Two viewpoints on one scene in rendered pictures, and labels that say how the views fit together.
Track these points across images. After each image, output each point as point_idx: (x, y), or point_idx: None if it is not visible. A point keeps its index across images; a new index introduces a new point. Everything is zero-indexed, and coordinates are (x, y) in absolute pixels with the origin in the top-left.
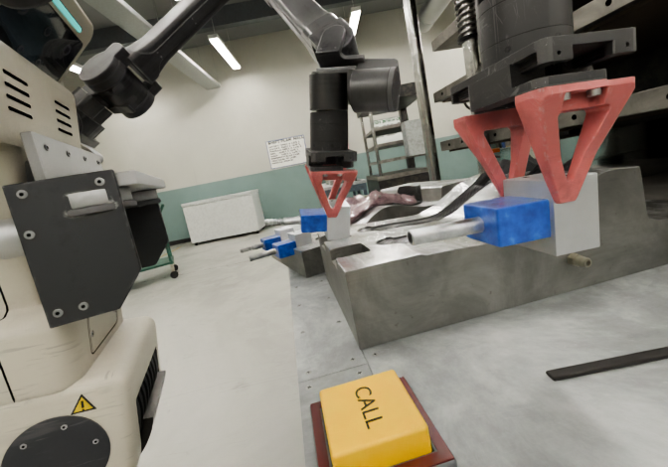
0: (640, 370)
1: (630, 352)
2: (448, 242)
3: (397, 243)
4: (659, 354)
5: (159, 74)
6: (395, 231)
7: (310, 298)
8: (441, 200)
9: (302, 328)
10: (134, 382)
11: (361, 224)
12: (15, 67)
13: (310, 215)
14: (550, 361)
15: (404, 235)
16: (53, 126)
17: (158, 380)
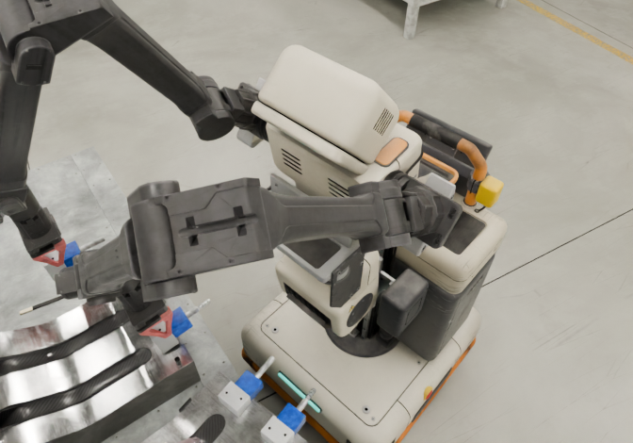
0: (53, 297)
1: (49, 305)
2: (88, 312)
3: (117, 309)
4: (42, 303)
5: (350, 237)
6: (119, 348)
7: (200, 342)
8: (62, 431)
9: (189, 307)
10: (283, 278)
11: (152, 380)
12: (290, 150)
13: (173, 310)
14: (77, 298)
15: (112, 330)
16: (323, 188)
17: (316, 317)
